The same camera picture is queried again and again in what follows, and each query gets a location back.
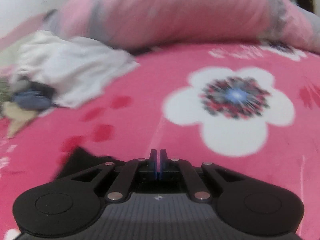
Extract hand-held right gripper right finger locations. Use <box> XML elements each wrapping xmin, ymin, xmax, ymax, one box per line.
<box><xmin>159</xmin><ymin>149</ymin><xmax>244</xmax><ymax>202</ymax></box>

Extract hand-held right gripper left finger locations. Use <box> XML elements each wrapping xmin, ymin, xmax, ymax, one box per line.
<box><xmin>71</xmin><ymin>149</ymin><xmax>158</xmax><ymax>202</ymax></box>

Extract black shirt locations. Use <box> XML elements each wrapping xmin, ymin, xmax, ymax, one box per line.
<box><xmin>54</xmin><ymin>147</ymin><xmax>125</xmax><ymax>180</ymax></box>

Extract pink floral blanket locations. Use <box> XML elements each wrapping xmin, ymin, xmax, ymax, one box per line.
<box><xmin>0</xmin><ymin>40</ymin><xmax>320</xmax><ymax>240</ymax></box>

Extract blue jeans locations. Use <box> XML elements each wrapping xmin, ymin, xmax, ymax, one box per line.
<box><xmin>12</xmin><ymin>87</ymin><xmax>54</xmax><ymax>111</ymax></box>

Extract beige garment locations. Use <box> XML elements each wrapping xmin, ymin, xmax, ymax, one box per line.
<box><xmin>1</xmin><ymin>102</ymin><xmax>39</xmax><ymax>139</ymax></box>

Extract pink grey duvet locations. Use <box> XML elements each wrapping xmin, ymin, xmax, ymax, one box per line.
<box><xmin>42</xmin><ymin>0</ymin><xmax>320</xmax><ymax>54</ymax></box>

